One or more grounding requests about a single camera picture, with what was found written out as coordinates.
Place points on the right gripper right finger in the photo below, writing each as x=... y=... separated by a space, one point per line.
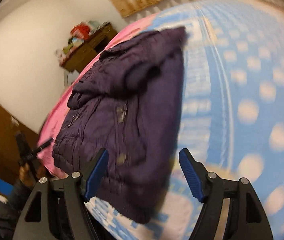
x=231 y=209

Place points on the pink and blue bedspread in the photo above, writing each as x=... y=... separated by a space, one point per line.
x=233 y=99

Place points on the purple quilted jacket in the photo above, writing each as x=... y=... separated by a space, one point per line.
x=129 y=103

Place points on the person's left hand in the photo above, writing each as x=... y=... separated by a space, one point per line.
x=26 y=176

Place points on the brown wooden door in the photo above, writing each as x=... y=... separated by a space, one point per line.
x=9 y=153

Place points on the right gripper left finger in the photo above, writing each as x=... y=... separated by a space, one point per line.
x=57 y=205

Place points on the left forearm dark sleeve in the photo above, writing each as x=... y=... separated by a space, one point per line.
x=10 y=211

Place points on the brown wooden desk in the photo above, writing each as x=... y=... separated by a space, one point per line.
x=81 y=56

